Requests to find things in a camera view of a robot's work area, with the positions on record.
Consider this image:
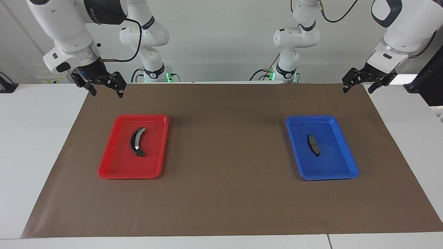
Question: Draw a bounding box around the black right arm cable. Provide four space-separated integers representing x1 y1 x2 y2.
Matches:
100 18 143 63

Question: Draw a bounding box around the red plastic tray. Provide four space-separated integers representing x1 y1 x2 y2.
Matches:
97 114 169 179

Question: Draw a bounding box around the white box with yellow label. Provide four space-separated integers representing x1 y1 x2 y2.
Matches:
36 72 75 84

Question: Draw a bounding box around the black monitor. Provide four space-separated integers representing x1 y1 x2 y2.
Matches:
403 45 443 107

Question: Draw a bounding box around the black clamp bracket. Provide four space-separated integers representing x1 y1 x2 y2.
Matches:
0 72 18 94

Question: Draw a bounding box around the small dark brake pad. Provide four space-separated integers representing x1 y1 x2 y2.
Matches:
308 134 320 157

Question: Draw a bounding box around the brown table mat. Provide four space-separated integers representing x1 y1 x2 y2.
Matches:
20 82 443 239

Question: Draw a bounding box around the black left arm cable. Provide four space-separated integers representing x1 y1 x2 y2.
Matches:
318 0 437 58

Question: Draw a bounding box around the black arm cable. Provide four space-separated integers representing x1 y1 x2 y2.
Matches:
318 0 437 58
100 18 143 63

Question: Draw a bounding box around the long curved brake pad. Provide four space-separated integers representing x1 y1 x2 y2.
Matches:
130 127 147 157

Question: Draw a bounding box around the blue plastic tray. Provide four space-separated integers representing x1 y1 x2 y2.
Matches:
286 115 360 181

